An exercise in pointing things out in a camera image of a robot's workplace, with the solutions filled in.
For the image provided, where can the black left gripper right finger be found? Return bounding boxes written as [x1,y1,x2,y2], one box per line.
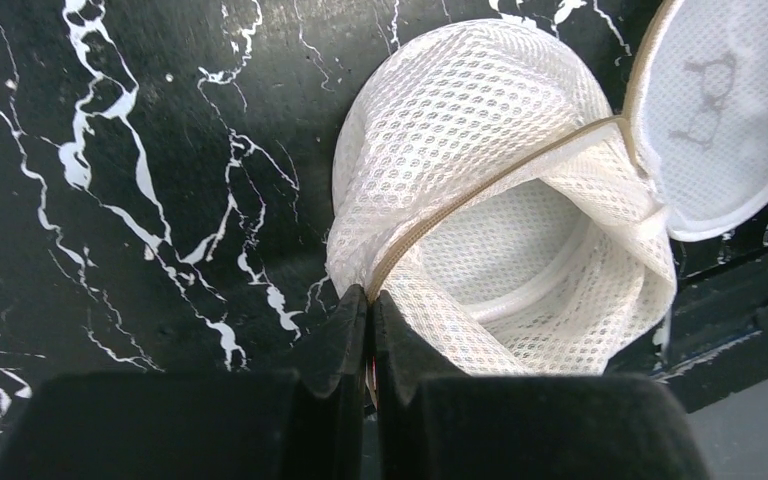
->
[370,293,710,479]

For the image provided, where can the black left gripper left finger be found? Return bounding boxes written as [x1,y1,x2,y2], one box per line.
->
[0,285,368,479]

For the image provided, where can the white mesh bag tan trim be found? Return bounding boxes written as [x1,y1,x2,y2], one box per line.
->
[326,1,768,375]

